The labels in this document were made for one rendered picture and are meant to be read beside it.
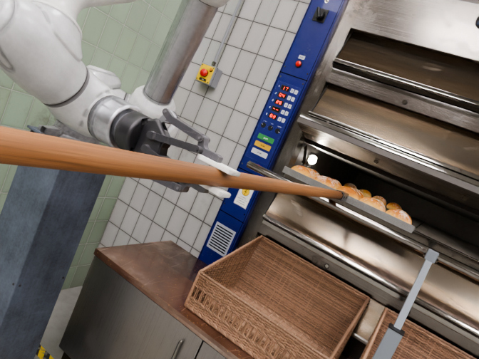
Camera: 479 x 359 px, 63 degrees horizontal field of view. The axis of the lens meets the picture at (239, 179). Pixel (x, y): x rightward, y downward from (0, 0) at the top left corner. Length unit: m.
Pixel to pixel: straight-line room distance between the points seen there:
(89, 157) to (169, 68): 0.89
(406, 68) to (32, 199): 1.53
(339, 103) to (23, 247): 1.39
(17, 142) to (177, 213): 1.82
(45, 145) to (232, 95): 1.74
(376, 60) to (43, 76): 1.46
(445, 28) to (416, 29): 0.11
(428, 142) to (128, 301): 1.36
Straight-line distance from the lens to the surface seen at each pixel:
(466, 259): 1.75
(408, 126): 1.79
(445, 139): 1.78
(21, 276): 1.52
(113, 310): 1.72
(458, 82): 1.82
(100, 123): 0.73
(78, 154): 0.39
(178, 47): 1.23
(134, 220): 2.34
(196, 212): 2.08
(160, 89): 1.31
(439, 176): 1.60
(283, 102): 1.90
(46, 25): 0.69
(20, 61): 0.69
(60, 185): 1.39
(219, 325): 1.49
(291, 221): 1.83
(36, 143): 0.37
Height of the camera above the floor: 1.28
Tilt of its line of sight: 7 degrees down
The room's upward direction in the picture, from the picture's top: 24 degrees clockwise
